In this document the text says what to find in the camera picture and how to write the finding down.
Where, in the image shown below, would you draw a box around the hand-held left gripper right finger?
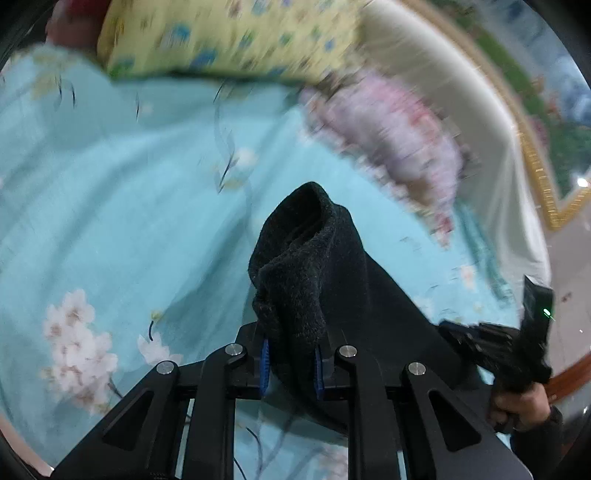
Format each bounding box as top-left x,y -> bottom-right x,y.
314,331 -> 533,480

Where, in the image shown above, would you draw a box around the person's right hand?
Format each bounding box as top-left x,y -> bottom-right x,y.
488,382 -> 552,433

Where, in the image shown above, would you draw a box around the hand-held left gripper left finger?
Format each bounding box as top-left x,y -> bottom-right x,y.
52,322 -> 271,480

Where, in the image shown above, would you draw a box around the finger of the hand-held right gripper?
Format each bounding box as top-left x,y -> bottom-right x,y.
438,319 -> 483,356

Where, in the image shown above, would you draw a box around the gold framed wall picture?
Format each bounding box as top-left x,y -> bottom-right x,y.
402,0 -> 591,229

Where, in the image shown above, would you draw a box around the white headboard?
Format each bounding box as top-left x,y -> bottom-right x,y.
355,0 -> 552,305

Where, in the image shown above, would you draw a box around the pink floral pillow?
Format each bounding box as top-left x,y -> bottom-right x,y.
298,69 -> 465,250

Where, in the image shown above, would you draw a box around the person's right forearm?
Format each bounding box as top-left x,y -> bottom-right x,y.
510,406 -> 578,480

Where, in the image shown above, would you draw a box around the black pants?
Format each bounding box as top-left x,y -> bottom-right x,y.
248,182 -> 495,435

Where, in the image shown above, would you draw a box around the red cloth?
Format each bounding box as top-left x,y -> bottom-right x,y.
45,0 -> 112,51

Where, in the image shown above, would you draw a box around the blue floral bed sheet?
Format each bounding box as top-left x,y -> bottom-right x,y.
0,48 -> 527,480

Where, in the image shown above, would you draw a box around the yellow floral pillow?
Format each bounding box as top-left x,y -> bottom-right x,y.
96,0 -> 370,86

